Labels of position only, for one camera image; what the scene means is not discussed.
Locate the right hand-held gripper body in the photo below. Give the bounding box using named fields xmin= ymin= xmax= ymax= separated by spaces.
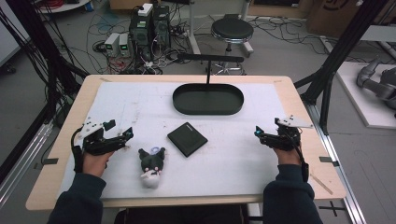
xmin=261 ymin=115 xmax=314 ymax=152

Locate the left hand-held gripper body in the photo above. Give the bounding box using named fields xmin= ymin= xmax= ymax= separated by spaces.
xmin=77 ymin=118 xmax=129 ymax=156

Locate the black and white plush toy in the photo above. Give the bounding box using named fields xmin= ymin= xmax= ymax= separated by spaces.
xmin=137 ymin=146 xmax=167 ymax=189

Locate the black square wallet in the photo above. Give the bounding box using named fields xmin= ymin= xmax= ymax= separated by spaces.
xmin=166 ymin=121 xmax=209 ymax=159

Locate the black oval tray with stand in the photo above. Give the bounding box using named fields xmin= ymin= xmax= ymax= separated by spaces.
xmin=172 ymin=52 xmax=246 ymax=117

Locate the person's right hand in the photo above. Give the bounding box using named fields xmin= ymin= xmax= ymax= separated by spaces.
xmin=273 ymin=147 xmax=303 ymax=166

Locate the person's left hand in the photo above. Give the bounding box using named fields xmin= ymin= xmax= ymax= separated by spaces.
xmin=81 ymin=150 xmax=115 ymax=178

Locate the white table mat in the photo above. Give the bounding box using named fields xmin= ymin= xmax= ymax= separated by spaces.
xmin=58 ymin=80 xmax=313 ymax=201

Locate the thin wooden stick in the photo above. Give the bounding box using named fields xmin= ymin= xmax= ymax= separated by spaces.
xmin=309 ymin=173 xmax=334 ymax=196

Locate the grey power supply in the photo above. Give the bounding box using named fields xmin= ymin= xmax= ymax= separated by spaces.
xmin=103 ymin=32 xmax=121 ymax=58
xmin=118 ymin=33 xmax=131 ymax=58

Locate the black tape cross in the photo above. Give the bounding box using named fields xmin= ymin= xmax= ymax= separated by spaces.
xmin=318 ymin=200 xmax=347 ymax=218

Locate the white platform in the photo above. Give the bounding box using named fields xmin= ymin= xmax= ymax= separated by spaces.
xmin=335 ymin=61 xmax=396 ymax=131

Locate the white desk leg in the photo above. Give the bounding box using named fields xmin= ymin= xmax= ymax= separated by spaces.
xmin=186 ymin=0 xmax=203 ymax=56
xmin=241 ymin=0 xmax=255 ymax=58

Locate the black computer tower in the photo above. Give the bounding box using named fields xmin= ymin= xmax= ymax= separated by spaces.
xmin=128 ymin=12 xmax=154 ymax=62
xmin=152 ymin=4 xmax=172 ymax=49

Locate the person's lap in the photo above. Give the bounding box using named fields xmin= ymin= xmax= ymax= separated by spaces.
xmin=112 ymin=203 xmax=250 ymax=224

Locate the black round stool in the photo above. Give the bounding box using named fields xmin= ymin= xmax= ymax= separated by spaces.
xmin=210 ymin=17 xmax=255 ymax=77

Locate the grey robot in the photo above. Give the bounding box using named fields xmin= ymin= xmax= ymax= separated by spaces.
xmin=355 ymin=58 xmax=396 ymax=110

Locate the cardboard box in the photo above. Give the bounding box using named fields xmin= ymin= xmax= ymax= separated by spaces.
xmin=305 ymin=0 xmax=396 ymax=31

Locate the white box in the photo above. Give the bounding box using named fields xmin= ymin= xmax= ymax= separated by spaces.
xmin=137 ymin=2 xmax=154 ymax=18

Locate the left hand-held gripper cable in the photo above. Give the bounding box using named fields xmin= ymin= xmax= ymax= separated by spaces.
xmin=70 ymin=126 xmax=86 ymax=175

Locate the hand-held gripper cable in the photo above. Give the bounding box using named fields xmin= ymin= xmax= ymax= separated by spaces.
xmin=70 ymin=126 xmax=86 ymax=175
xmin=290 ymin=132 xmax=310 ymax=184

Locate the right hand-held gripper cable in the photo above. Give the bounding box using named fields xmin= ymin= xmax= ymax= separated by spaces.
xmin=290 ymin=132 xmax=310 ymax=184

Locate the aluminium rail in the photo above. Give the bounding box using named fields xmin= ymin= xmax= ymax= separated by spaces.
xmin=0 ymin=120 xmax=54 ymax=208
xmin=305 ymin=102 xmax=368 ymax=224

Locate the black metal frame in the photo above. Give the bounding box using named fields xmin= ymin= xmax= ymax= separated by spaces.
xmin=293 ymin=0 xmax=390 ymax=136
xmin=0 ymin=0 xmax=90 ymax=185

